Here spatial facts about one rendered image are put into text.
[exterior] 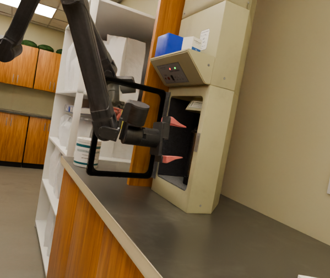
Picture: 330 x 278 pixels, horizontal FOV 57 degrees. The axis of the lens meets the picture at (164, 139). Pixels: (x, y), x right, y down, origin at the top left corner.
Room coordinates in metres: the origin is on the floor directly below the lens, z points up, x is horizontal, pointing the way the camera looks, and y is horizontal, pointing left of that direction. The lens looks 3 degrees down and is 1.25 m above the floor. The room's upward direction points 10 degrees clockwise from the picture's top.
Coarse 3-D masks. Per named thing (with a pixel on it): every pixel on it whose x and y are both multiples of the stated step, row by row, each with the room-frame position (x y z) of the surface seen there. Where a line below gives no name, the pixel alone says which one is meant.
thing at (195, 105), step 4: (192, 100) 1.24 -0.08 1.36; (196, 100) 1.22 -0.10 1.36; (200, 100) 1.21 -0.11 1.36; (188, 104) 1.26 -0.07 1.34; (192, 104) 1.23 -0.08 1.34; (196, 104) 1.21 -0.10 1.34; (200, 104) 1.20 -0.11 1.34; (188, 108) 1.23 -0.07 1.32; (192, 108) 1.21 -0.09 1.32; (196, 108) 1.20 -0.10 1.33; (200, 108) 1.19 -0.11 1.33; (196, 112) 1.34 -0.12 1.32; (200, 112) 1.35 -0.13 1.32
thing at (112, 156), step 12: (120, 96) 1.24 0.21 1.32; (132, 96) 1.27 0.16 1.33; (144, 96) 1.31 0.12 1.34; (156, 96) 1.34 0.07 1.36; (120, 108) 1.25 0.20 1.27; (156, 108) 1.35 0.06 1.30; (156, 120) 1.35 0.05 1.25; (120, 132) 1.26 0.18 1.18; (108, 144) 1.23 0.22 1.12; (120, 144) 1.26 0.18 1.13; (96, 156) 1.21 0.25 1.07; (108, 156) 1.24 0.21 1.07; (120, 156) 1.27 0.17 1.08; (132, 156) 1.30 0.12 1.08; (144, 156) 1.33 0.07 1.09; (96, 168) 1.21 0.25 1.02; (108, 168) 1.24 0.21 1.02; (120, 168) 1.27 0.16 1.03; (132, 168) 1.31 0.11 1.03; (144, 168) 1.34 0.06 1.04
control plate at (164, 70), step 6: (156, 66) 1.31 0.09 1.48; (162, 66) 1.27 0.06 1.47; (168, 66) 1.23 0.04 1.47; (174, 66) 1.19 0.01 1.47; (180, 66) 1.15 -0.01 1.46; (162, 72) 1.30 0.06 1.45; (168, 72) 1.26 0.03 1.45; (174, 72) 1.22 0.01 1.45; (180, 72) 1.18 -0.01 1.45; (174, 78) 1.25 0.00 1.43; (180, 78) 1.21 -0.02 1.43; (186, 78) 1.17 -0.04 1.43
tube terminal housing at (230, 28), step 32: (192, 32) 1.28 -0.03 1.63; (224, 32) 1.11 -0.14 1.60; (224, 64) 1.12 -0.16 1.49; (192, 96) 1.21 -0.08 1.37; (224, 96) 1.13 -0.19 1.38; (224, 128) 1.14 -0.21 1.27; (192, 160) 1.12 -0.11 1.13; (224, 160) 1.26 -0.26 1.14; (160, 192) 1.30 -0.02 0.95; (192, 192) 1.10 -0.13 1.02
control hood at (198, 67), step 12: (156, 60) 1.28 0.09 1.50; (168, 60) 1.20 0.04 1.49; (180, 60) 1.12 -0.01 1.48; (192, 60) 1.06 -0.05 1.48; (204, 60) 1.08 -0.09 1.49; (192, 72) 1.11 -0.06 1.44; (204, 72) 1.08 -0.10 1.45; (168, 84) 1.33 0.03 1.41; (180, 84) 1.25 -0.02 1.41; (192, 84) 1.18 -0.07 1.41; (204, 84) 1.12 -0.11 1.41
